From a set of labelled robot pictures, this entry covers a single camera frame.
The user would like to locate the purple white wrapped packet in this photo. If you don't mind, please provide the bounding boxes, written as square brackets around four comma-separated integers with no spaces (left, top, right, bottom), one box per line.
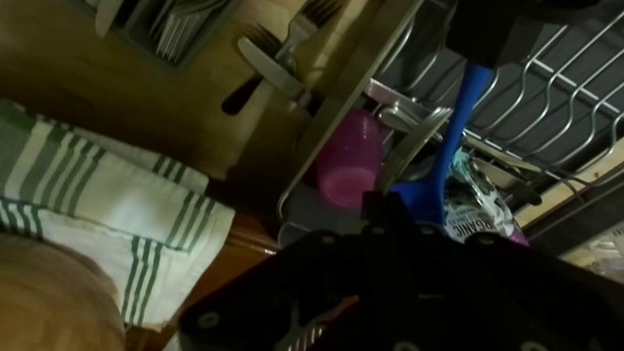
[446,147,529,245]

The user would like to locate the grey dish rack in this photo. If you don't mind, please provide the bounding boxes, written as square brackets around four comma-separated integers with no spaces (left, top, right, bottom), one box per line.
[278,0,624,245]

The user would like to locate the wooden bowl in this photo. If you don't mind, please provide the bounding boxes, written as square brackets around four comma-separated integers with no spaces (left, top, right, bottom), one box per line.
[0,233,126,351]

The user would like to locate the silver fork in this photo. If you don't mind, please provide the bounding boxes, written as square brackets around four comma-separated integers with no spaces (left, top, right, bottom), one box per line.
[276,0,344,64]

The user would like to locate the green striped white towel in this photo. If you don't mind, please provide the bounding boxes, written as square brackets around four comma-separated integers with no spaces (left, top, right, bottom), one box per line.
[0,101,235,329]

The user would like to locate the grey cutlery tray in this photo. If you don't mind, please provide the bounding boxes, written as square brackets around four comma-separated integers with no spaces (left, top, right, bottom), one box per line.
[69,0,243,69]

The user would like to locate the pink plastic cup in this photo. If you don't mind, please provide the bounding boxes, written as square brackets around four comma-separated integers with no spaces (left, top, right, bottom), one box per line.
[317,108,383,208]

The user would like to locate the black handled knife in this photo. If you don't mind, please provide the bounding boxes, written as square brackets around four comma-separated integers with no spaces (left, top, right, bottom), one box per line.
[223,25,313,114]

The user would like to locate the blue plastic spatula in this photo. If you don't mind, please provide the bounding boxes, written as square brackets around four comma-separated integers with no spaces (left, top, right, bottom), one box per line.
[395,62,492,225]

